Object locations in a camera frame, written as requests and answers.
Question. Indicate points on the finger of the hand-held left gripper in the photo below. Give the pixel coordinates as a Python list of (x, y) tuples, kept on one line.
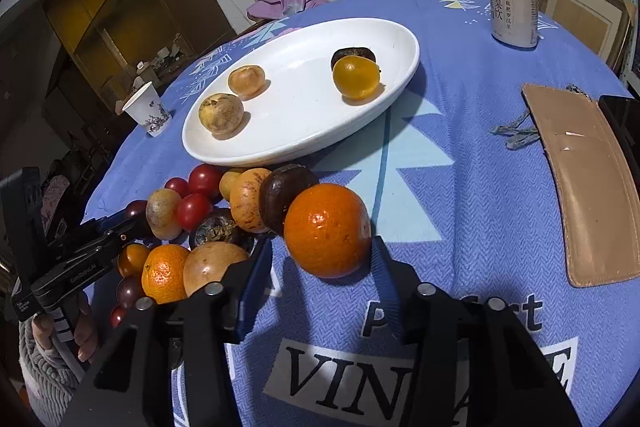
[(100, 248), (112, 224)]

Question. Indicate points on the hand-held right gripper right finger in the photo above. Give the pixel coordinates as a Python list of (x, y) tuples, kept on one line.
[(386, 279)]

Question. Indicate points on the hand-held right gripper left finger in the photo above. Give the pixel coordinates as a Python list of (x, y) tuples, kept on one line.
[(255, 289)]

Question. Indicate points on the dark purple cherry tomato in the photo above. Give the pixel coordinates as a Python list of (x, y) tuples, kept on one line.
[(129, 292), (136, 211)]

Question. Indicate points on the small yellow tomato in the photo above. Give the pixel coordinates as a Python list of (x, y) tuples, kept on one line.
[(132, 259)]

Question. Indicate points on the large tan passion fruit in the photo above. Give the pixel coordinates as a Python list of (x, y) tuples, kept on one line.
[(212, 268)]

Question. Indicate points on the small mandarin orange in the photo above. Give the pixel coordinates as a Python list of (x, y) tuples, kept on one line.
[(164, 274)]

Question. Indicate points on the dark mangosteen with calyx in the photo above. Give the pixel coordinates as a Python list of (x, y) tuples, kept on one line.
[(217, 231)]

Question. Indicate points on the large orange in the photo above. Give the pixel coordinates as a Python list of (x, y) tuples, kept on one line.
[(327, 229)]

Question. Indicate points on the orange-tan speckled passion fruit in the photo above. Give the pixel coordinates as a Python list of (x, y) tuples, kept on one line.
[(249, 202)]

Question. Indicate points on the dark brown round fruit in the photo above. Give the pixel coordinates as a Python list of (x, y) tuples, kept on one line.
[(285, 197)]

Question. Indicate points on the red cherry tomato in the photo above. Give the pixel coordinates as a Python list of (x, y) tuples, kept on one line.
[(205, 180), (118, 316), (176, 187), (193, 212)]

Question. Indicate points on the white oval plate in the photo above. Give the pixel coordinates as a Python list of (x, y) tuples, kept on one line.
[(300, 107)]

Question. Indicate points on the person's left forearm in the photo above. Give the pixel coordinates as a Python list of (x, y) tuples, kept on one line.
[(45, 382)]

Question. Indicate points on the person's left hand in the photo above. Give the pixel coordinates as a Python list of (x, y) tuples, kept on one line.
[(85, 329)]

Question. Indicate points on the brown-green passion fruit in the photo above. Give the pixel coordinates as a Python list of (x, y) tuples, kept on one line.
[(163, 213)]

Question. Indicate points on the small yellow fruit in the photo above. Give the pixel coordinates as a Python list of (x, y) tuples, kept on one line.
[(228, 184)]

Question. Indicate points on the white floral paper cup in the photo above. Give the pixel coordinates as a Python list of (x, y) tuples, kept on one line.
[(147, 109)]

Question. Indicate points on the brown speckled passion fruit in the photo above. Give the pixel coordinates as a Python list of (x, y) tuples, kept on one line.
[(221, 116)]

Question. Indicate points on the small tan passion fruit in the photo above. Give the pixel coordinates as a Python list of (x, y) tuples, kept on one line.
[(246, 82)]

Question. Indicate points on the yellow-orange tomato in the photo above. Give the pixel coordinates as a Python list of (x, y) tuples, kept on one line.
[(356, 79)]

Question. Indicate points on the tan leather wallet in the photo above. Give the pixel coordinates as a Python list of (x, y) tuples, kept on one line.
[(585, 187)]

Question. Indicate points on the dark red round fruit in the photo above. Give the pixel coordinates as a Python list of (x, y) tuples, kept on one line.
[(350, 53)]

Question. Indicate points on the purple cloth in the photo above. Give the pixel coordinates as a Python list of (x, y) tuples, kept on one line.
[(285, 2)]

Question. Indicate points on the black phone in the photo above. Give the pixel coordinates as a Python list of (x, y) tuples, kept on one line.
[(622, 122)]

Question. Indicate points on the white drink can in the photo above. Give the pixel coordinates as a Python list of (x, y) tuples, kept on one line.
[(514, 12)]

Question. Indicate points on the cardboard box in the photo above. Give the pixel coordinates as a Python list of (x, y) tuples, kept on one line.
[(582, 14)]

